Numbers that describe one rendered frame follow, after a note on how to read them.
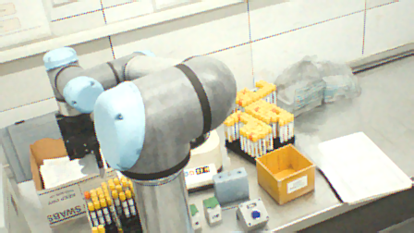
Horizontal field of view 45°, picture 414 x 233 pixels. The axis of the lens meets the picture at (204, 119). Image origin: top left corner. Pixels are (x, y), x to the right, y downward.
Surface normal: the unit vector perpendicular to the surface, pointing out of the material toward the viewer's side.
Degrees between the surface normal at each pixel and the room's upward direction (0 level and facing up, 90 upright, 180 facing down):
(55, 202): 88
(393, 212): 0
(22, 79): 90
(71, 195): 89
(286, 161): 90
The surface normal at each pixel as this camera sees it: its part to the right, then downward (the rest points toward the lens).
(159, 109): 0.37, -0.16
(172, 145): 0.68, 0.32
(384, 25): 0.37, 0.47
